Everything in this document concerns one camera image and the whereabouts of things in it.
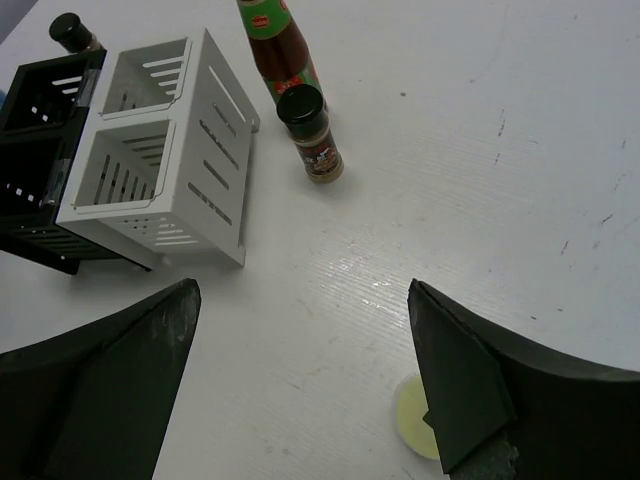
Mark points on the cream squeeze bottle yellow top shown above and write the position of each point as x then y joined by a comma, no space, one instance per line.
409,407

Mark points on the white slotted organizer box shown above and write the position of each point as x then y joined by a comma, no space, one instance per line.
161,168

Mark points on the red sauce bottle green label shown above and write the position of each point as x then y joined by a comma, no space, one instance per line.
279,49

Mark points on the black slotted organizer box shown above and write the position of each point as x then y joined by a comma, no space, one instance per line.
42,121

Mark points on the spice jar with brown label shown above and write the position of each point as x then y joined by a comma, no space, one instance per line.
301,109

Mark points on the dark spice jar black cap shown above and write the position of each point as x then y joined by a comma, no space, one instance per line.
68,30

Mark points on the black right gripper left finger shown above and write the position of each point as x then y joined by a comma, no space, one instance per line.
95,402

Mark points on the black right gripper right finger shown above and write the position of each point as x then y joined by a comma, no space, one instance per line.
503,406

